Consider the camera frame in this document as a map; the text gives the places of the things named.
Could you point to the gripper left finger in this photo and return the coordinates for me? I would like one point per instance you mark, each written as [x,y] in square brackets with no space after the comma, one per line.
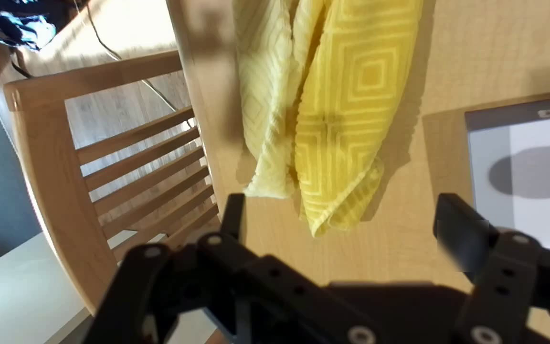
[237,272]

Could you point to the grey laptop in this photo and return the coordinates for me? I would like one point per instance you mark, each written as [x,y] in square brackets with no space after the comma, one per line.
[528,167]

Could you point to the wooden slatted chair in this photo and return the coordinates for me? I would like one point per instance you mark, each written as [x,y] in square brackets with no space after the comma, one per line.
[65,191]

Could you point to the dark blue cloth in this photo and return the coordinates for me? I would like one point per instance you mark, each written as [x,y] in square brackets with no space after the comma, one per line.
[12,21]

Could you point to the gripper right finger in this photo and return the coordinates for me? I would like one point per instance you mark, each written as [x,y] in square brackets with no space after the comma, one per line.
[499,267]

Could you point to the yellow patterned towel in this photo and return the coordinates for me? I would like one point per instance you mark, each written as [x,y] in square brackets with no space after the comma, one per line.
[342,119]

